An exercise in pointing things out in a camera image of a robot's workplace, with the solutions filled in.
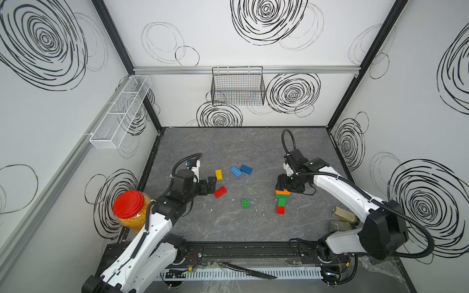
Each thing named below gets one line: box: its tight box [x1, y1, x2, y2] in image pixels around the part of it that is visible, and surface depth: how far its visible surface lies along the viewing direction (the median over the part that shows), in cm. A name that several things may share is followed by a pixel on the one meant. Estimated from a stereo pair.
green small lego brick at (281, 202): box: [277, 197, 286, 207], surface depth 84 cm
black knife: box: [222, 261, 278, 279], surface depth 72 cm
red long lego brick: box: [213, 186, 228, 199], surface depth 92 cm
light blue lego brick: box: [229, 166, 243, 178], surface depth 101 cm
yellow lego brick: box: [214, 169, 223, 181], surface depth 98 cm
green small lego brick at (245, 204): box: [241, 198, 250, 210], surface depth 86 cm
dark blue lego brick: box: [239, 164, 254, 175], surface depth 101 cm
